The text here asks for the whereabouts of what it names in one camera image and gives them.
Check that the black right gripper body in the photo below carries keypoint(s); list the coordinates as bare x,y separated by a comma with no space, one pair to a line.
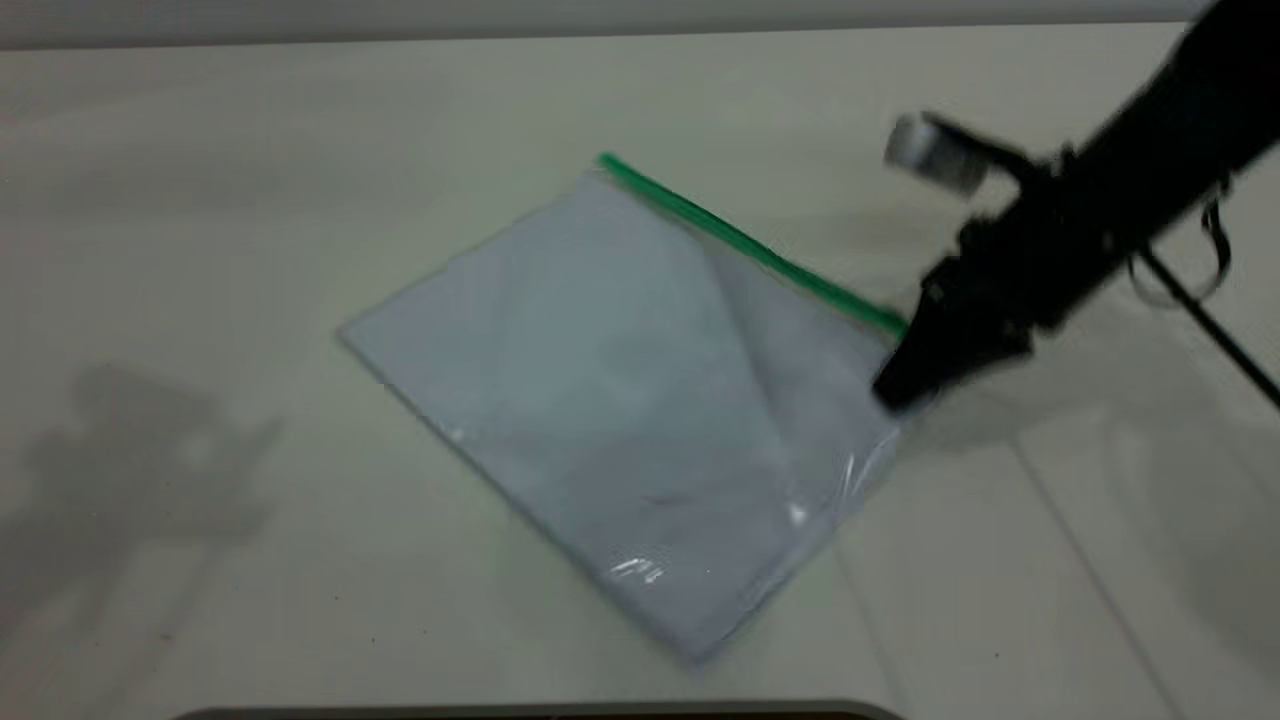
1020,265

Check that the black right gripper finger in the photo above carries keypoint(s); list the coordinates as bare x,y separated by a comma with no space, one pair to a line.
910,365

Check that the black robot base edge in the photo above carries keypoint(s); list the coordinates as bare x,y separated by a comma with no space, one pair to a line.
540,713

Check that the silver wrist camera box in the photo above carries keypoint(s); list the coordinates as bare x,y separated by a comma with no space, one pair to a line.
935,152

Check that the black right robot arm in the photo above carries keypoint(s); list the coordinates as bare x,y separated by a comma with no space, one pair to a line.
1190,110

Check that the clear zip bag green zipper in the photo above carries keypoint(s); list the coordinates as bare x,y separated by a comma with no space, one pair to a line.
620,420

